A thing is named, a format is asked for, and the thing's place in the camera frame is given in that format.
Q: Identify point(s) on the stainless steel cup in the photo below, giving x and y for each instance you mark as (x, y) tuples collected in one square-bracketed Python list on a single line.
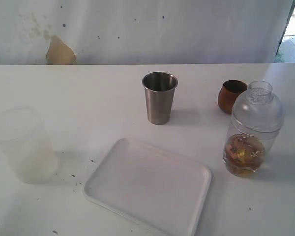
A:
[(159, 93)]

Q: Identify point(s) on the brown wooden cup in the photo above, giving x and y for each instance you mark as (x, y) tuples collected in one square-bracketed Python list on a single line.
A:
[(228, 94)]

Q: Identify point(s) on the chocolate pieces and gold coins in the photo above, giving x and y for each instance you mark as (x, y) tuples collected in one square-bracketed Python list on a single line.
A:
[(243, 154)]

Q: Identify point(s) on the clear shaker lid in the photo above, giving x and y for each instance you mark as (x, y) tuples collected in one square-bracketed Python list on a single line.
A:
[(258, 109)]

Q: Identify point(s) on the translucent plastic container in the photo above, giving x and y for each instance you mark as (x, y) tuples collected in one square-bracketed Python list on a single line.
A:
[(26, 145)]

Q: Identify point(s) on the clear shaker cup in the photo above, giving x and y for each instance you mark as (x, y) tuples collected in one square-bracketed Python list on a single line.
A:
[(266, 138)]

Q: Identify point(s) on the white plastic tray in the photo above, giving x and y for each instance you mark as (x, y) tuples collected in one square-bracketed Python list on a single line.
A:
[(156, 189)]

